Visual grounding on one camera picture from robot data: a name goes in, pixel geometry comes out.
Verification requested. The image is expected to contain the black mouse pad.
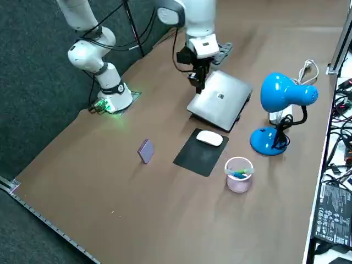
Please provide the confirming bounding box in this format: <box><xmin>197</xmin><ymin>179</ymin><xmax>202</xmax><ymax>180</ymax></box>
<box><xmin>173</xmin><ymin>128</ymin><xmax>229</xmax><ymax>178</ymax></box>

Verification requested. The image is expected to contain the black labelled power adapter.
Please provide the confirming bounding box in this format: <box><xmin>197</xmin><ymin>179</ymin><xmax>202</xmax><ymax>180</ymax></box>
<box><xmin>311</xmin><ymin>180</ymin><xmax>352</xmax><ymax>246</ymax></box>

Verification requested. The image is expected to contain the pink pen cup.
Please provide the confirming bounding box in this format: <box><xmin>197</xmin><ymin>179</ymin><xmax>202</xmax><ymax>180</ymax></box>
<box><xmin>224</xmin><ymin>156</ymin><xmax>254</xmax><ymax>193</ymax></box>

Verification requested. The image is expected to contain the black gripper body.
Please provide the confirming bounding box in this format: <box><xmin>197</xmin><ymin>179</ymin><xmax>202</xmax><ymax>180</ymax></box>
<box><xmin>177</xmin><ymin>46</ymin><xmax>215</xmax><ymax>73</ymax></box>

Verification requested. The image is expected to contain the white computer mouse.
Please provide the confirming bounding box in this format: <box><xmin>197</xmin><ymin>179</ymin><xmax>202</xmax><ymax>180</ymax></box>
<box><xmin>195</xmin><ymin>130</ymin><xmax>223</xmax><ymax>147</ymax></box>

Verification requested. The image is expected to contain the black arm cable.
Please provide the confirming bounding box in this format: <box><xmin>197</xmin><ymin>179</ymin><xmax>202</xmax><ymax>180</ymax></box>
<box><xmin>74</xmin><ymin>0</ymin><xmax>195</xmax><ymax>74</ymax></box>

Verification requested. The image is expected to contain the white power strip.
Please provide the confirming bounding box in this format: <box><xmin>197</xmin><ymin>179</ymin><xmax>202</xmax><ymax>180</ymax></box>
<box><xmin>268</xmin><ymin>105</ymin><xmax>294</xmax><ymax>126</ymax></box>

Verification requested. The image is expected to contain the aluminium frame post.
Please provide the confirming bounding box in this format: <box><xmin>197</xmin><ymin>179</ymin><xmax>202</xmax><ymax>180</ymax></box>
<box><xmin>326</xmin><ymin>0</ymin><xmax>352</xmax><ymax>76</ymax></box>

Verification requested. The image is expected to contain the blue desk lamp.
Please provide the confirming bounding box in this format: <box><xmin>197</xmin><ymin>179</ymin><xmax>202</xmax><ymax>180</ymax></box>
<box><xmin>249</xmin><ymin>71</ymin><xmax>320</xmax><ymax>156</ymax></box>

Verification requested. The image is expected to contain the silver grey laptop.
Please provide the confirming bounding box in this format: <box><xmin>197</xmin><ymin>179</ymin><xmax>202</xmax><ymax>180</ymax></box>
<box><xmin>186</xmin><ymin>70</ymin><xmax>253</xmax><ymax>132</ymax></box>

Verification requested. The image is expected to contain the aluminium table edge rail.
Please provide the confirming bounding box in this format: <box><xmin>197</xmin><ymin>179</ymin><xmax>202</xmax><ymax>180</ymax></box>
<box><xmin>0</xmin><ymin>175</ymin><xmax>101</xmax><ymax>264</ymax></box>

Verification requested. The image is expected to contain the black tripod stand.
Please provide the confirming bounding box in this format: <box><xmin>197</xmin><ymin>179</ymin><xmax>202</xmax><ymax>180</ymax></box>
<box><xmin>122</xmin><ymin>0</ymin><xmax>146</xmax><ymax>58</ymax></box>

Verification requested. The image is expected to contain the white power strip cable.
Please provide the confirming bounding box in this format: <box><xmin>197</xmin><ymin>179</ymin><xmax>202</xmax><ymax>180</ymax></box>
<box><xmin>291</xmin><ymin>59</ymin><xmax>320</xmax><ymax>86</ymax></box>

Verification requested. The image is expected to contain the green blue pen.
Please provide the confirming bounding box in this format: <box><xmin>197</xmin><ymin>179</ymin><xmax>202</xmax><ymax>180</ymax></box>
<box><xmin>229</xmin><ymin>168</ymin><xmax>249</xmax><ymax>180</ymax></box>

